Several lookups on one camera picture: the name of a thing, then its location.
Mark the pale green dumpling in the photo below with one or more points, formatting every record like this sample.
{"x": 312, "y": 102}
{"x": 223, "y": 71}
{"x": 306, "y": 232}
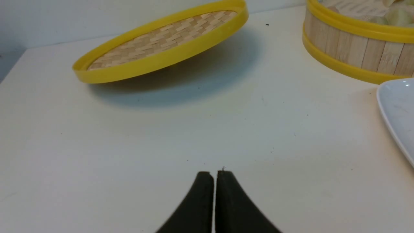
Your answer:
{"x": 399, "y": 17}

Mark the white square plate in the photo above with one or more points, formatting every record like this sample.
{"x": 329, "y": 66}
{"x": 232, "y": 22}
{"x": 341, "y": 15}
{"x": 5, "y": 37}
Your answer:
{"x": 396, "y": 103}

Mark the yellow bamboo steamer lid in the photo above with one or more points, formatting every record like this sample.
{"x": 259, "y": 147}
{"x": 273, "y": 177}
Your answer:
{"x": 162, "y": 43}

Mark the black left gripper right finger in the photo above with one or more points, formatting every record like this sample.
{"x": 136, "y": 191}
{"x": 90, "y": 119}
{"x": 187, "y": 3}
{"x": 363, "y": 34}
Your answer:
{"x": 235, "y": 212}

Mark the yellow bamboo steamer basket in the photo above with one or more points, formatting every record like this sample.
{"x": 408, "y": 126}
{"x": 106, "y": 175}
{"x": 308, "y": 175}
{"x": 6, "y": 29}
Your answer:
{"x": 353, "y": 38}

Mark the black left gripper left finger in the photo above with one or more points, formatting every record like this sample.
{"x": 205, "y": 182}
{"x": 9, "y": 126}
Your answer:
{"x": 194, "y": 214}

